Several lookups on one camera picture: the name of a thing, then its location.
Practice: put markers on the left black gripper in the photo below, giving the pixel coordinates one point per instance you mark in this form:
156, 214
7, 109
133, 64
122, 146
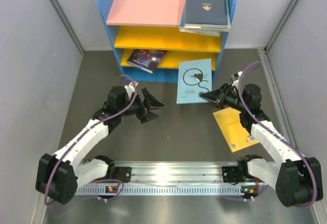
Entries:
149, 102

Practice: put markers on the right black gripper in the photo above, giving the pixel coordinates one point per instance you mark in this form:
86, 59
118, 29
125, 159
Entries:
220, 94

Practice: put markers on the light blue book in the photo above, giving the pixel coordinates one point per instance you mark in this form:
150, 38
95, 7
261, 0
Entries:
194, 78

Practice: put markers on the yellow book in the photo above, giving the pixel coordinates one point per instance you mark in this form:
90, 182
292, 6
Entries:
237, 137

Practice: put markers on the purple Robinson Crusoe book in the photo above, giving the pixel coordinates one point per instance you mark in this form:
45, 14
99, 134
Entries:
146, 60

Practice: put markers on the navy blue book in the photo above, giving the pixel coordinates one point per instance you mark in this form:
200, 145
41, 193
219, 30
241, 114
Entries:
205, 6

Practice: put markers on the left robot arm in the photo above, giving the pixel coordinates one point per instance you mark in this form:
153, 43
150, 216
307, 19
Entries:
62, 173

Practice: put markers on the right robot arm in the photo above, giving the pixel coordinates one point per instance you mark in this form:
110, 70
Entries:
295, 178

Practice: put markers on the blue pink yellow bookshelf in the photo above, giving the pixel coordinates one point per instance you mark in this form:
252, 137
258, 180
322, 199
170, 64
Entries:
154, 25

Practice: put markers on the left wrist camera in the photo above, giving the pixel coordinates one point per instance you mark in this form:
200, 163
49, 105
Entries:
130, 89

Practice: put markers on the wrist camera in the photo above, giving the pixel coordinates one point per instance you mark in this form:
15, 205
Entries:
235, 78
130, 89

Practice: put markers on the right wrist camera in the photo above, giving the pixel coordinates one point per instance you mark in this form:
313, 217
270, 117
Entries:
235, 78

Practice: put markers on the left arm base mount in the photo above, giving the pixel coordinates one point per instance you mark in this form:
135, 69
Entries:
119, 173

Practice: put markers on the aluminium mounting rail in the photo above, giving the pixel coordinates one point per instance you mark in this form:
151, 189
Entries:
174, 179

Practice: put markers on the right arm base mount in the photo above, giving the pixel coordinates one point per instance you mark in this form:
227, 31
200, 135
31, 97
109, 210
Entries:
235, 174

